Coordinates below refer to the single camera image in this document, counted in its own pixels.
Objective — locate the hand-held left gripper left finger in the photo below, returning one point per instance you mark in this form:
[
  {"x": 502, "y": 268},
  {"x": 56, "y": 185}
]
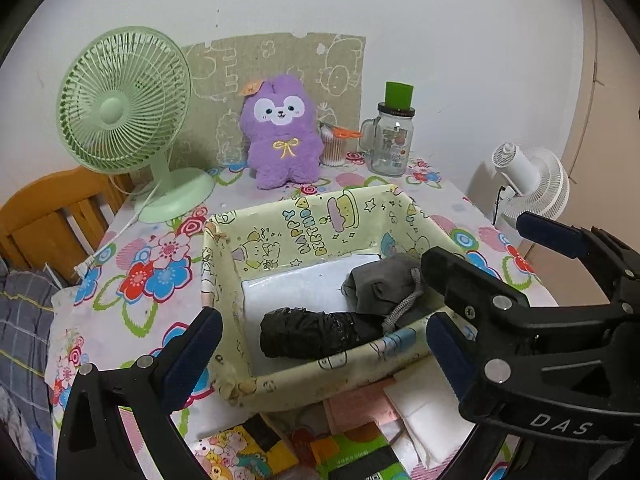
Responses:
[{"x": 196, "y": 355}]

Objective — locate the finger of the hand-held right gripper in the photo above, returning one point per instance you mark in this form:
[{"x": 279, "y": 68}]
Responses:
[
  {"x": 470, "y": 285},
  {"x": 547, "y": 232}
]

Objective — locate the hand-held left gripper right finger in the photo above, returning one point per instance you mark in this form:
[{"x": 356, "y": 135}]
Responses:
[{"x": 449, "y": 355}]

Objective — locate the green packet with black band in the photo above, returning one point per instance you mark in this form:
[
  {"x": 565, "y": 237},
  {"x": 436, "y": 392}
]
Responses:
[{"x": 362, "y": 447}]

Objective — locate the yellow printed storage box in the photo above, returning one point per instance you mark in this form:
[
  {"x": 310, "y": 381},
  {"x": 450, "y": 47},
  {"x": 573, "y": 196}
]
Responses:
[{"x": 300, "y": 225}]

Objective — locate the white fan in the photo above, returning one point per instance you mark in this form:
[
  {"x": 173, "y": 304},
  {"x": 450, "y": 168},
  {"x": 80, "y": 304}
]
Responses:
[{"x": 535, "y": 180}]

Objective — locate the white tissue packet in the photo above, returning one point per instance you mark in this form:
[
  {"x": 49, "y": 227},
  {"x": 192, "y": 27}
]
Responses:
[{"x": 430, "y": 410}]

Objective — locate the floral tablecloth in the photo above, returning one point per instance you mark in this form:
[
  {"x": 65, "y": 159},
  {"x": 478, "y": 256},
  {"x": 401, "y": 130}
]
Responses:
[{"x": 150, "y": 280}]

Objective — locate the pink paper sheet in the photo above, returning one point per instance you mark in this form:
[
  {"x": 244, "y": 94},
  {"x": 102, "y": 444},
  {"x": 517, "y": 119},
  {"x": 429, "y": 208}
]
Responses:
[{"x": 357, "y": 405}]

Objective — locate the yellow cartoon packet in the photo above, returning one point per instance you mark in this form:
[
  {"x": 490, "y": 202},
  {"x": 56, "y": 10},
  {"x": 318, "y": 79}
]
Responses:
[{"x": 235, "y": 455}]

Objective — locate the white foam sheet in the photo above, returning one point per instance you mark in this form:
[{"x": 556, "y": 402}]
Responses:
[{"x": 300, "y": 285}]

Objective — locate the glass jar mug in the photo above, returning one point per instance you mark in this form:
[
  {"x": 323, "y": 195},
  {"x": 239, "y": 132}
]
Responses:
[{"x": 392, "y": 145}]

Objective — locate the blue plaid cloth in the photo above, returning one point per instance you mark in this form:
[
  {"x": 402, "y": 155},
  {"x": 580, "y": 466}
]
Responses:
[{"x": 20, "y": 340}]

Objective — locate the cotton swab container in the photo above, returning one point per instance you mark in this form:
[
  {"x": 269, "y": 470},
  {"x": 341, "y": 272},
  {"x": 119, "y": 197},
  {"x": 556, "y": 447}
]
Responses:
[{"x": 332, "y": 152}]

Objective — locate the orange scissors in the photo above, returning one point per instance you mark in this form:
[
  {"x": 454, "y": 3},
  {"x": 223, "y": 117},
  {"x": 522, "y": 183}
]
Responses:
[{"x": 346, "y": 133}]

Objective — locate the green plastic cup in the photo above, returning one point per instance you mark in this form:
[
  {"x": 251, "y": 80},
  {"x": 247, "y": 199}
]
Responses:
[{"x": 398, "y": 95}]

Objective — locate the wooden chair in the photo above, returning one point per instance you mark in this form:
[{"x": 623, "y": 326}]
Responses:
[{"x": 45, "y": 210}]

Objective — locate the purple plush toy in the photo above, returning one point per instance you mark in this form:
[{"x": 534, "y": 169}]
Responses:
[{"x": 282, "y": 145}]

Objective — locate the green desk fan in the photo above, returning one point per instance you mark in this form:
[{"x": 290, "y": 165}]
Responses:
[{"x": 117, "y": 110}]

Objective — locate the doodled cardboard sheet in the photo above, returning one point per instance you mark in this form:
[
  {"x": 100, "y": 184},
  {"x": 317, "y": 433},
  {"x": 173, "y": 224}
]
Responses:
[{"x": 300, "y": 57}]

